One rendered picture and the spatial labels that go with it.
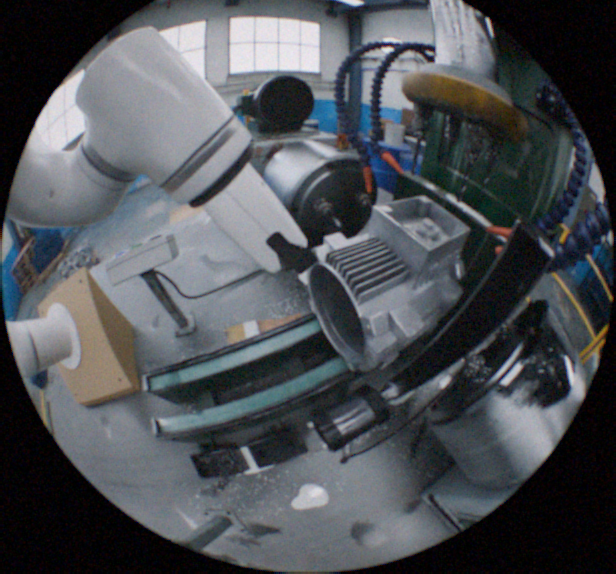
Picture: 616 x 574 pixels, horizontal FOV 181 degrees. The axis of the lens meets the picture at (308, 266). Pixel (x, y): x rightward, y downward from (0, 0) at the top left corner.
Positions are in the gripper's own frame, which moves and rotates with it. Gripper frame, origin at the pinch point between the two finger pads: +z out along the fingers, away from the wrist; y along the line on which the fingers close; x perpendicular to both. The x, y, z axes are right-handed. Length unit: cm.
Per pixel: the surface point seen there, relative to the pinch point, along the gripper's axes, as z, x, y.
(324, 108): 183, 307, -577
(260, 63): -46, 209, -558
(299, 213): 6.4, 4.4, -14.9
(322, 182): 3.7, 11.6, -14.7
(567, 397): 0.2, 14.0, 38.2
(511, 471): 2.5, 4.6, 41.2
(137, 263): -11.0, -25.4, -16.8
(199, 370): 3.9, -27.4, 1.4
